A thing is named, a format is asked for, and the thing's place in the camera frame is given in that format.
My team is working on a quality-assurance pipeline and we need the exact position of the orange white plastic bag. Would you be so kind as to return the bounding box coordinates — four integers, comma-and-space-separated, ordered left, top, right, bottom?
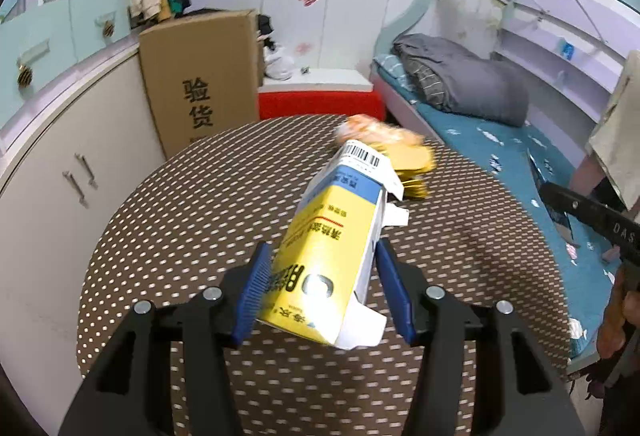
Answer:
334, 114, 424, 145

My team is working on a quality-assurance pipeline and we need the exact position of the brown polka dot tablecloth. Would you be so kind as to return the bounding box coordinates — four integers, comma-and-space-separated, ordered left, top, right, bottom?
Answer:
77, 115, 570, 435

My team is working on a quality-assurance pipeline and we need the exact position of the yellow white medicine box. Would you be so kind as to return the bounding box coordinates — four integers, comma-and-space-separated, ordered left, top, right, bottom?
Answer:
258, 140, 409, 350

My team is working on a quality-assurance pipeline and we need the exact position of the grey folded blanket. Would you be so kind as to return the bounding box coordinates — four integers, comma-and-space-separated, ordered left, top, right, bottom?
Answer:
393, 34, 529, 127

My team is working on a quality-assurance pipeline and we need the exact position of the brown cardboard box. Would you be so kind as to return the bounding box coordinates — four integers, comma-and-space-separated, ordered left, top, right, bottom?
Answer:
139, 10, 259, 159

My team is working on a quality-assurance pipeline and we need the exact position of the mint drawer cabinet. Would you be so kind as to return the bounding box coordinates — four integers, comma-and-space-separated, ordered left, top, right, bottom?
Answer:
0, 0, 130, 124

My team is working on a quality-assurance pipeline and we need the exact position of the yellow crumpled bag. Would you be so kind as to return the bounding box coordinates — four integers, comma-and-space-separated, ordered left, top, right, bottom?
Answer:
384, 143, 436, 199

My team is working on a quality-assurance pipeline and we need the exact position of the beige hanging cloth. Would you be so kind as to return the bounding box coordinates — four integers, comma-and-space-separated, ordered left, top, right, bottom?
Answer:
568, 50, 640, 218

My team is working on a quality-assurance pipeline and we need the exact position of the person's right hand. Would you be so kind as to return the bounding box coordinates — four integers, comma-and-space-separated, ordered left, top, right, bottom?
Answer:
597, 267, 640, 359

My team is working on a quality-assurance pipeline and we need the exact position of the white curved cabinet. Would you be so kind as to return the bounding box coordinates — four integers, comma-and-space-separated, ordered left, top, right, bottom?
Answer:
1, 47, 165, 434

